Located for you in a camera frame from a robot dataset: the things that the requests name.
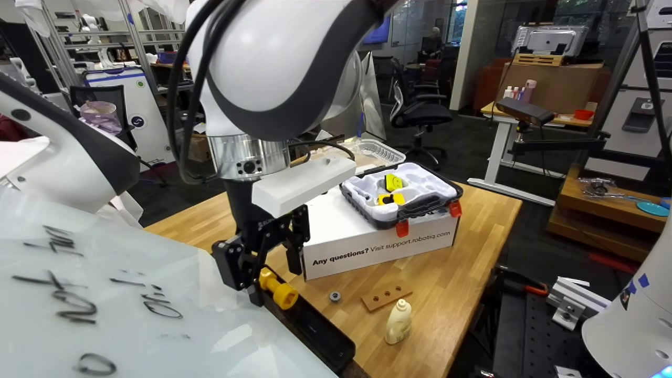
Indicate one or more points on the purple cloth on chair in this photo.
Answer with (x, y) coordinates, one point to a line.
(101, 114)

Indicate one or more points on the black and white tool case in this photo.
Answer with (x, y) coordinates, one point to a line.
(425, 197)

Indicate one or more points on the white machine with blue logo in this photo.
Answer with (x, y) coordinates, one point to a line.
(141, 112)

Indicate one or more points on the brown cardboard box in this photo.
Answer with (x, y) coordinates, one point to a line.
(560, 88)

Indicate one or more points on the yellow dumbbell-shaped object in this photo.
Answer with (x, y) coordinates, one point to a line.
(283, 294)

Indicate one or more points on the wooden block with holes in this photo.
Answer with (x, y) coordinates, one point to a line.
(386, 294)

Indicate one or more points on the black office chair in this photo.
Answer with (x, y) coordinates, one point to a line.
(418, 106)

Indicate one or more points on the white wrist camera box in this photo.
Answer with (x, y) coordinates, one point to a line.
(285, 192)

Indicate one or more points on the small grey metal nut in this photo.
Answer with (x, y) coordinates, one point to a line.
(335, 296)

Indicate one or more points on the clear plastic case lid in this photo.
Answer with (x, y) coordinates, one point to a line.
(373, 152)

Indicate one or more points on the white Lean Robotics box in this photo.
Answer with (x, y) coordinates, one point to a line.
(343, 241)

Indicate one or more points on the white height adjustable desk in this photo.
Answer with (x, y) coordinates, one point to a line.
(510, 131)

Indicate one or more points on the whiteboard with black writing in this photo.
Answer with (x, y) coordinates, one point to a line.
(83, 296)

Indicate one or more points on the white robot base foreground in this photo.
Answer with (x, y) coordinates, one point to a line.
(80, 167)

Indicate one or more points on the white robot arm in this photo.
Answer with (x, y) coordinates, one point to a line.
(266, 75)

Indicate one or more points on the black perforated metal plate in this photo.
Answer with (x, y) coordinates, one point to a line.
(528, 341)

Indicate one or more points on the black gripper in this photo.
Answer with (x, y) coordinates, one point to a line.
(257, 233)

